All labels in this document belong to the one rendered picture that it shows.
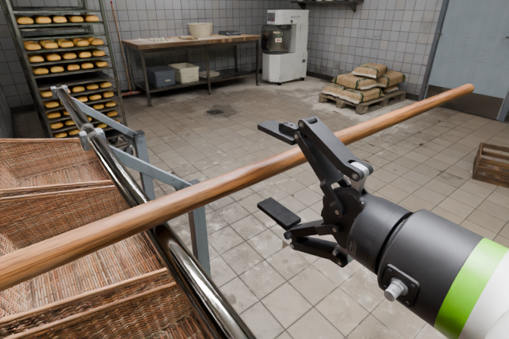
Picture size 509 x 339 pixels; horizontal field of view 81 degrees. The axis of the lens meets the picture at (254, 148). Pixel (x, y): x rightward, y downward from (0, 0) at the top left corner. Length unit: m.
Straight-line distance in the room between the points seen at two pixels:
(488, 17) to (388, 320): 4.14
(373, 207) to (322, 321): 1.43
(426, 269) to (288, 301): 1.50
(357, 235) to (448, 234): 0.08
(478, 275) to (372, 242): 0.08
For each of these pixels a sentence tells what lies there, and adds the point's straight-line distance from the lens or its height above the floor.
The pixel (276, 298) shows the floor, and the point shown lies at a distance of 1.78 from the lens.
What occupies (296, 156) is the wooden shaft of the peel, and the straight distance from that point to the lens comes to 0.47.
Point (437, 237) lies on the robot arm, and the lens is 0.31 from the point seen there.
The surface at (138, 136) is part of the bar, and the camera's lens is 1.26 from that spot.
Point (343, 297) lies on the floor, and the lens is 1.84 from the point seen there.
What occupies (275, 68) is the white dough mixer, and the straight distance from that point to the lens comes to 5.78.
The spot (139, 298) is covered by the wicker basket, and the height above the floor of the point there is 0.76.
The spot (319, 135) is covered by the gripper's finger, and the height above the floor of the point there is 1.28.
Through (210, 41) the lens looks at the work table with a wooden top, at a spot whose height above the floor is 0.86.
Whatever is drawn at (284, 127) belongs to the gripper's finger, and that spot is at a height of 1.27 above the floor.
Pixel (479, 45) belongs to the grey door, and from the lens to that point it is 5.13.
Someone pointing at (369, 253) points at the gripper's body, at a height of 1.20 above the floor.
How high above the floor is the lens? 1.42
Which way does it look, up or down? 26 degrees down
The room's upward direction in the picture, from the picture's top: straight up
